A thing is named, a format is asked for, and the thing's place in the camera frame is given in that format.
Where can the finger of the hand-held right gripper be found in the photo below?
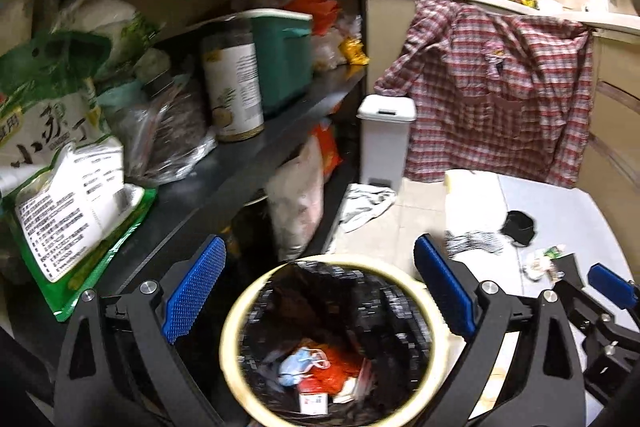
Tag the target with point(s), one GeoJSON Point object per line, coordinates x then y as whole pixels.
{"type": "Point", "coordinates": [607, 332]}
{"type": "Point", "coordinates": [612, 284]}

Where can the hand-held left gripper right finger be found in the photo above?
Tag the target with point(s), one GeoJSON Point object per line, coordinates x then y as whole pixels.
{"type": "Point", "coordinates": [445, 289]}

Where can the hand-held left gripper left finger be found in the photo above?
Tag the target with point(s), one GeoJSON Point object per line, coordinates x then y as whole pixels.
{"type": "Point", "coordinates": [195, 289]}

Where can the cream trash can black liner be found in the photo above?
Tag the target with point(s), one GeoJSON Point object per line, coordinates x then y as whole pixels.
{"type": "Point", "coordinates": [325, 297]}

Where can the orange snack bag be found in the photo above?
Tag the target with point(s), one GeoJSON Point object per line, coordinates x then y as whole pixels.
{"type": "Point", "coordinates": [332, 374]}

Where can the black white striped cloth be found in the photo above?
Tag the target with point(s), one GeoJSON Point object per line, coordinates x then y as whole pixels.
{"type": "Point", "coordinates": [472, 244]}

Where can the crumpled white green wrapper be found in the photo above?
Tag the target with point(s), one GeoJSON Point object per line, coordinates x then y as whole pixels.
{"type": "Point", "coordinates": [540, 263]}

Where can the white paper towel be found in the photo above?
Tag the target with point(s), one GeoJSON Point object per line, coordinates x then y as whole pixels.
{"type": "Point", "coordinates": [470, 202]}

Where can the grey white floor cloth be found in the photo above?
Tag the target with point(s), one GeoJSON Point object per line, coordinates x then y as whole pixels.
{"type": "Point", "coordinates": [365, 207]}

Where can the blue face mask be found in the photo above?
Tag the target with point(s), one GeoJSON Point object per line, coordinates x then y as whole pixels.
{"type": "Point", "coordinates": [295, 364]}

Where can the pink white plastic bag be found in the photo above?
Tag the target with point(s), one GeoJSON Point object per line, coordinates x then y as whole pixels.
{"type": "Point", "coordinates": [295, 202]}

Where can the white green printed package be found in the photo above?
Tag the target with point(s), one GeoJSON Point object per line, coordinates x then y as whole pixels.
{"type": "Point", "coordinates": [75, 227]}

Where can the beige kitchen cabinet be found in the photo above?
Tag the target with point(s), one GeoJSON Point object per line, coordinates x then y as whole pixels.
{"type": "Point", "coordinates": [615, 132]}

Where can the clear bag of dark grains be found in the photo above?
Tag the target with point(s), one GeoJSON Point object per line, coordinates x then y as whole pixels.
{"type": "Point", "coordinates": [170, 132]}

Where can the white pedal bin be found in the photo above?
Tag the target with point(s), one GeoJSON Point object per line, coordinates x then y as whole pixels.
{"type": "Point", "coordinates": [382, 142]}

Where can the white packet red label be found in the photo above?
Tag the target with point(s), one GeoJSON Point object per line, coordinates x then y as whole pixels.
{"type": "Point", "coordinates": [314, 403]}

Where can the orange packet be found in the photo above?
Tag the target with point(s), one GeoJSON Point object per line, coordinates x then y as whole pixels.
{"type": "Point", "coordinates": [327, 152]}

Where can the red plaid shirt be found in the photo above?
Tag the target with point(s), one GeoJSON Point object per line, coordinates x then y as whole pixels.
{"type": "Point", "coordinates": [475, 107]}

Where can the jar with white label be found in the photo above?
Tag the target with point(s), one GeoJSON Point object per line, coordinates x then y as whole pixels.
{"type": "Point", "coordinates": [235, 87]}

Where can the black shelf rack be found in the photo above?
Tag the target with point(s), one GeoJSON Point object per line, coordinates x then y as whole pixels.
{"type": "Point", "coordinates": [300, 97]}

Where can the green white food bag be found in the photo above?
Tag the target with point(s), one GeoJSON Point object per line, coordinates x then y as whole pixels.
{"type": "Point", "coordinates": [45, 107]}

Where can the teal storage box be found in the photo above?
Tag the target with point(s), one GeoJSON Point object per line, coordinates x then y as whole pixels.
{"type": "Point", "coordinates": [282, 62]}

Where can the yellow snack packet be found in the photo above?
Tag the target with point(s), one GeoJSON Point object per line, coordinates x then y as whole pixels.
{"type": "Point", "coordinates": [352, 51]}

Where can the cabbage in plastic bag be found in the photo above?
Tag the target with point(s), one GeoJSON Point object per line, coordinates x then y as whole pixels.
{"type": "Point", "coordinates": [105, 22]}

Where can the orange plastic bag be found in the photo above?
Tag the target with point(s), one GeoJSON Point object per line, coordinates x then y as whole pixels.
{"type": "Point", "coordinates": [312, 14]}

